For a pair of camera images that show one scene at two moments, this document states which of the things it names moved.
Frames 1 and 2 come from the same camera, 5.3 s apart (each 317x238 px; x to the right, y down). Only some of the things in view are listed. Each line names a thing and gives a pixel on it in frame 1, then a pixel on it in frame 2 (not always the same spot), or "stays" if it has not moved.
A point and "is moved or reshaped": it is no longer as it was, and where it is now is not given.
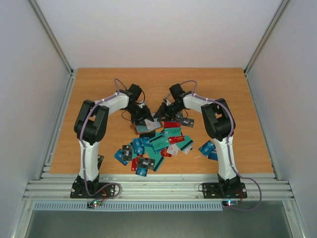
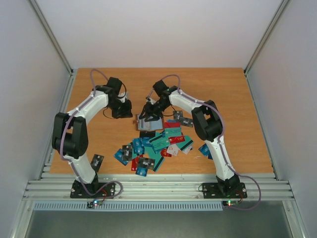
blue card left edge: (118, 155) stays
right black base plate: (224, 190) stays
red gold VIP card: (175, 139) stays
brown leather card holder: (148, 126) is moved or reshaped
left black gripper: (146, 115) -> (127, 113)
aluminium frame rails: (157, 187) stays
